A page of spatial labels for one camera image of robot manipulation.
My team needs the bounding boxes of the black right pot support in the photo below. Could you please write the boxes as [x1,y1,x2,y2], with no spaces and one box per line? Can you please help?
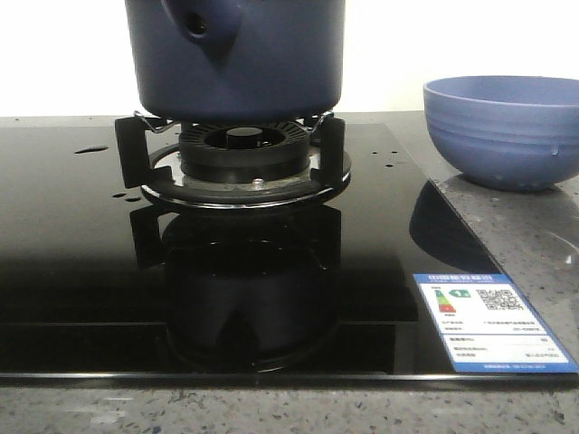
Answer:
[115,113,351,210]

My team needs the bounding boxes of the blue energy label sticker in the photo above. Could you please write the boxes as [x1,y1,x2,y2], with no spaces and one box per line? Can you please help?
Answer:
[413,273,578,374]

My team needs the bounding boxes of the black glass gas cooktop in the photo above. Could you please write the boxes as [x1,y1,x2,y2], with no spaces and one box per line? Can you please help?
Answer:
[1,124,578,389]

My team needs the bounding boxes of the blue ceramic bowl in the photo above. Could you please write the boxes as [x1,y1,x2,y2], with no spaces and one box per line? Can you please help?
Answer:
[423,75,578,191]

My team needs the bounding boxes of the dark blue cooking pot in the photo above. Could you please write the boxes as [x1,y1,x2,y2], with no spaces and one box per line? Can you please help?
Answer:
[125,0,346,123]

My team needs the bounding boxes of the black right gas burner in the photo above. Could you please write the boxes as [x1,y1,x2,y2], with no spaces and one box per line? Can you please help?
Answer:
[178,122,309,184]

